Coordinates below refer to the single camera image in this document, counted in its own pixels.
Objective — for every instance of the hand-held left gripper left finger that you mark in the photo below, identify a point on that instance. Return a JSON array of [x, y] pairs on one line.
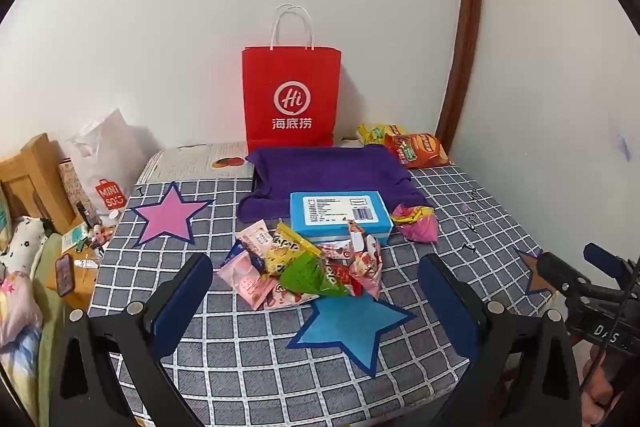
[[180, 302]]

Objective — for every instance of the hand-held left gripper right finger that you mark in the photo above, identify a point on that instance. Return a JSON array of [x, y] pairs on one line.
[[445, 302]]

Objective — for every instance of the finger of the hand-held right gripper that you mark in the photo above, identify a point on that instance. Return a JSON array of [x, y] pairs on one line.
[[602, 258], [562, 277]]

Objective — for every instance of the magenta snack packet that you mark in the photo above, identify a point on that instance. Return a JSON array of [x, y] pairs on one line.
[[420, 232]]

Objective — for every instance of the small yellow red snack packet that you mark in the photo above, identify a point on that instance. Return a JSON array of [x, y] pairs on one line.
[[410, 213]]

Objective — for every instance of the pale pink white-label snack packet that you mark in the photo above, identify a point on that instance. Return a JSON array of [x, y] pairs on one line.
[[255, 237]]

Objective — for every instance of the green snack packet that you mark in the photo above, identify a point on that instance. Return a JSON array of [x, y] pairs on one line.
[[307, 277]]

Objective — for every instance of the person's right hand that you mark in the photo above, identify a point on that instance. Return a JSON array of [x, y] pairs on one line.
[[597, 399]]

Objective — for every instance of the brown paper star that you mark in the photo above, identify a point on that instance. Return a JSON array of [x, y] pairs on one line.
[[529, 279]]

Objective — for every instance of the grey checked cloth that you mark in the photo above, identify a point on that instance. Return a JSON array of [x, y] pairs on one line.
[[225, 357]]

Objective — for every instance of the pink paper star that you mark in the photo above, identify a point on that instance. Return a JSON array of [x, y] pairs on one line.
[[167, 217]]

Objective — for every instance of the wooden side table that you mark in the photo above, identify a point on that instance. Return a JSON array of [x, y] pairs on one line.
[[85, 279]]

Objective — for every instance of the blue paper star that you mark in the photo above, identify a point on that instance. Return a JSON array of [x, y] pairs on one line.
[[345, 329]]

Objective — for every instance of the black phone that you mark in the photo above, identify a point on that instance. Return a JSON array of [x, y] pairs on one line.
[[64, 276]]

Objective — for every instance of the teal white packet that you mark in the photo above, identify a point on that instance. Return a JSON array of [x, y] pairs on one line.
[[76, 238]]

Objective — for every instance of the white box with orange print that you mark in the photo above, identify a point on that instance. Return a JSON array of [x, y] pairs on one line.
[[185, 164]]

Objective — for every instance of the blue box white label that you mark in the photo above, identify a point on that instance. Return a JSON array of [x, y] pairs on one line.
[[340, 207]]

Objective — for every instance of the green blanket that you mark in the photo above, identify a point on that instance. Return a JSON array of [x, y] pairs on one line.
[[47, 357]]

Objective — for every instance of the red chip bag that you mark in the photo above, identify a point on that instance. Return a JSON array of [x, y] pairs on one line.
[[425, 152]]

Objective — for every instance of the patterned box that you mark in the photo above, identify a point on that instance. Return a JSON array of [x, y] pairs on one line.
[[75, 192]]

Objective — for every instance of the pink floral bedding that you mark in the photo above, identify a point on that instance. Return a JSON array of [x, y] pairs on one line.
[[17, 312]]

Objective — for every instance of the white plastic bag red label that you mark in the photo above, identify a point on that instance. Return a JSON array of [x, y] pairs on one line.
[[115, 152]]

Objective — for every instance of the white floral cloth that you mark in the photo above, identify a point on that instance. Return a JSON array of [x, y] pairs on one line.
[[22, 239]]

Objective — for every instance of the yellow chip bag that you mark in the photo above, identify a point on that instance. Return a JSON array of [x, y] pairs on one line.
[[372, 134]]

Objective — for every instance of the red paper bag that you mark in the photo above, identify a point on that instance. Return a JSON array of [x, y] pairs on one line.
[[292, 72]]

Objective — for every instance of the brown wooden door frame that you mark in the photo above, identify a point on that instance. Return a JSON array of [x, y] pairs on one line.
[[467, 7]]

